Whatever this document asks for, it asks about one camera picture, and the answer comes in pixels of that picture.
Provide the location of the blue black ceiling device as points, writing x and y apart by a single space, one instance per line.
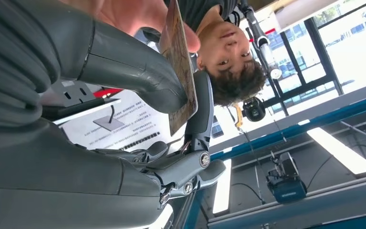
287 189

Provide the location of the long ceiling light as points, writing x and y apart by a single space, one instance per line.
341 150
222 186

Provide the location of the black gimbal camera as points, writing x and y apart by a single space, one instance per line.
254 109

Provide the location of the blue ceiling beam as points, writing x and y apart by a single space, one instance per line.
328 113

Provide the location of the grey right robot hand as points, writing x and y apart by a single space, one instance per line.
60 177

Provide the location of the red sign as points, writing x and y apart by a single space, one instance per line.
107 92

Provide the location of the person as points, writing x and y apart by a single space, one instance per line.
227 47

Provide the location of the grey square plate post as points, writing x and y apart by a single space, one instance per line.
108 124

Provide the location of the black window frame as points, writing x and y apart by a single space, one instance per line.
322 53

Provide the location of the black panel grey bracket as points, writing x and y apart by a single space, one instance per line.
72 93

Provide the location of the white text banner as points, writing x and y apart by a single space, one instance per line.
138 126

